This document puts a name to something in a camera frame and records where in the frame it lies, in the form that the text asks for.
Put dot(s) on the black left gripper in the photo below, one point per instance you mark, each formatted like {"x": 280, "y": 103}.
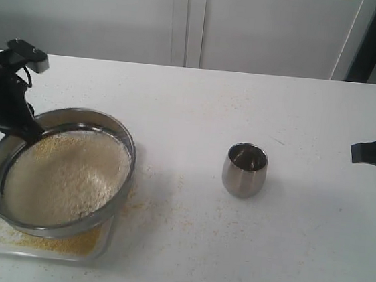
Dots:
{"x": 16, "y": 114}

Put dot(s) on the round stainless steel sieve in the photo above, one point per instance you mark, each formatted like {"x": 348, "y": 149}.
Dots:
{"x": 61, "y": 121}

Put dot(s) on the stainless steel cup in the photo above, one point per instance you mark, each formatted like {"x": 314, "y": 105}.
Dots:
{"x": 244, "y": 171}

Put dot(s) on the white rectangular plastic tray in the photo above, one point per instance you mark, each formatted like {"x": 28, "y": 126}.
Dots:
{"x": 105, "y": 234}

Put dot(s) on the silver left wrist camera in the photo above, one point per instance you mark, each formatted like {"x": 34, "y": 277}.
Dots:
{"x": 22, "y": 53}

